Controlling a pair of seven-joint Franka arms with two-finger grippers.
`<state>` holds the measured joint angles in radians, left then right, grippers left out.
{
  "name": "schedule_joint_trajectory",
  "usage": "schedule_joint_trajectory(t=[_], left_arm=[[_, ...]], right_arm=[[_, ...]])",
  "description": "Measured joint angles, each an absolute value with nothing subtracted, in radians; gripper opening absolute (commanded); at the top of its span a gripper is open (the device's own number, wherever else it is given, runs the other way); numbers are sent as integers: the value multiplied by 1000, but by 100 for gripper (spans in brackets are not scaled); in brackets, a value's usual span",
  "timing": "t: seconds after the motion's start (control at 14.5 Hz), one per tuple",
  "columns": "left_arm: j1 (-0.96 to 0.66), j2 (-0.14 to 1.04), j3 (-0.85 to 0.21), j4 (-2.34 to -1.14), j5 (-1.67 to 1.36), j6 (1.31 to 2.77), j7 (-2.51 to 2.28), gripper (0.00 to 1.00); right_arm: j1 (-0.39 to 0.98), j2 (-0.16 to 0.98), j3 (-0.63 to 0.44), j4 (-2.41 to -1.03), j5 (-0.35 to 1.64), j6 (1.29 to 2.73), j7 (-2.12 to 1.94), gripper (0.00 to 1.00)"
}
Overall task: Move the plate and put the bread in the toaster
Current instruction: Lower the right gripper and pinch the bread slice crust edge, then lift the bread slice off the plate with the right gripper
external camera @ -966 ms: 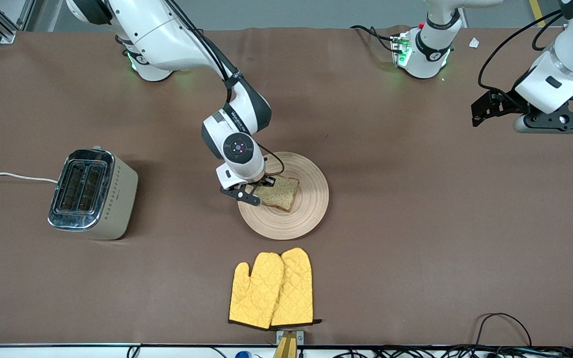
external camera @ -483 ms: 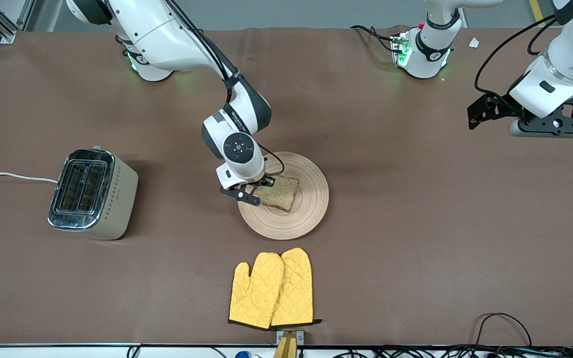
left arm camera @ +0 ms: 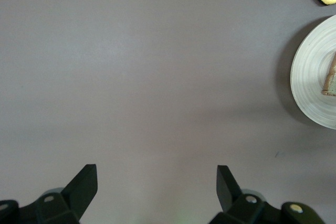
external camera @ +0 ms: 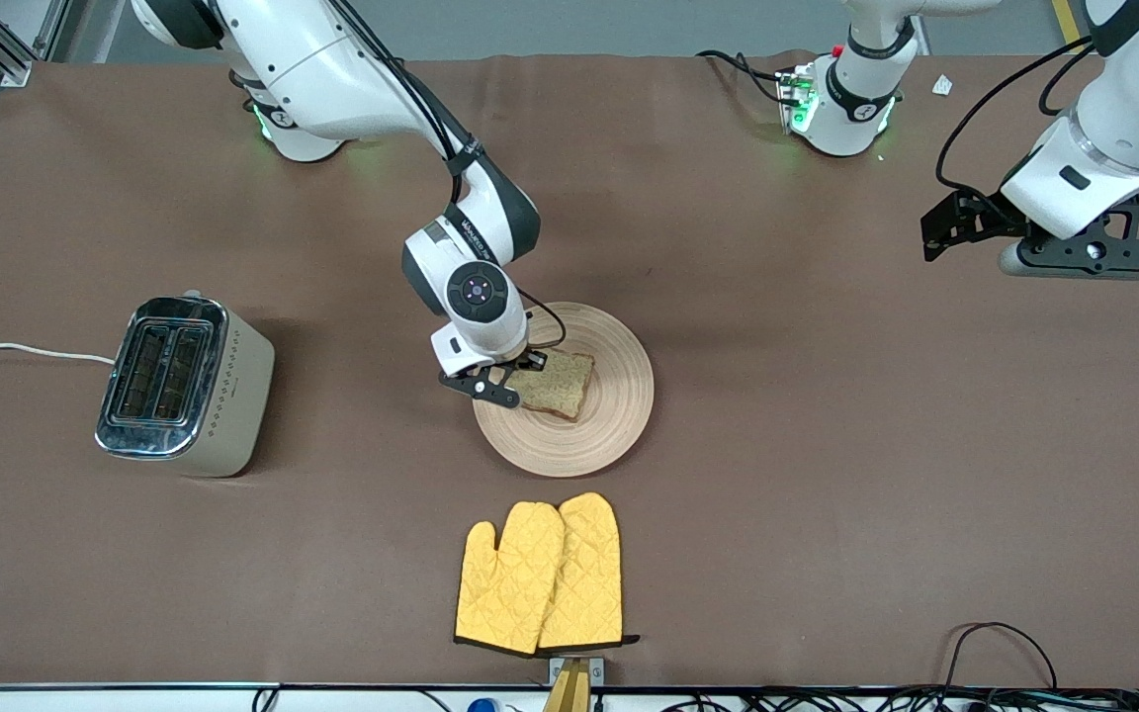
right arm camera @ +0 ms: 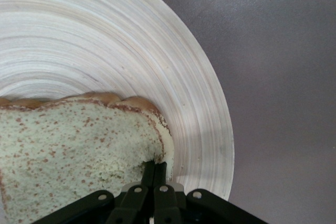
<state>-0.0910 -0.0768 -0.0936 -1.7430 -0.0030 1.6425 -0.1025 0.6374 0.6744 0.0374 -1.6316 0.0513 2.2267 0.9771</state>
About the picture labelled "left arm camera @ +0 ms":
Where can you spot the brown bread slice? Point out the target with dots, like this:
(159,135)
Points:
(331,85)

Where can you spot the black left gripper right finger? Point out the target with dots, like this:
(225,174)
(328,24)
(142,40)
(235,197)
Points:
(225,187)

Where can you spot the brown table cover sheet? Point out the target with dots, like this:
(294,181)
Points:
(131,64)

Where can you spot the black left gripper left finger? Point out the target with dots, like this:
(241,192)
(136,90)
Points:
(81,187)

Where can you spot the round wooden plate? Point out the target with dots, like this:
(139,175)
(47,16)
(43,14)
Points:
(309,77)

